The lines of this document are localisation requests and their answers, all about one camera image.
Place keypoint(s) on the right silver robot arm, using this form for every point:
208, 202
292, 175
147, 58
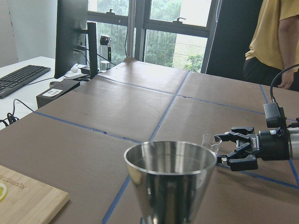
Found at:
293, 133

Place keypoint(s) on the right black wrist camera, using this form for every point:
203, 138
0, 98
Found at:
274, 115

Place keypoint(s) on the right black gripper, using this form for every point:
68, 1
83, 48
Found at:
269, 145

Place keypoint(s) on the black box with label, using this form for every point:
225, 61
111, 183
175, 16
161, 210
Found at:
56, 91

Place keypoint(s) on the bamboo cutting board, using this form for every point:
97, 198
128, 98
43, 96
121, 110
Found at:
29, 201

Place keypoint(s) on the black keyboard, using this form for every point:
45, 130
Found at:
19, 78

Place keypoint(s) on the clear glass measuring cup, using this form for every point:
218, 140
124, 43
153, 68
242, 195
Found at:
212, 142

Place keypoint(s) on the steel double jigger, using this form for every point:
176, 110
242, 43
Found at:
170, 179

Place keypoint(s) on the black computer monitor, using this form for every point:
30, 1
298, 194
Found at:
74, 35

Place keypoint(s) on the aluminium frame post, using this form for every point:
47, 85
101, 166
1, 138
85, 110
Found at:
131, 28

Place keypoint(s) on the person in yellow shirt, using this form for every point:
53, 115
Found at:
273, 55

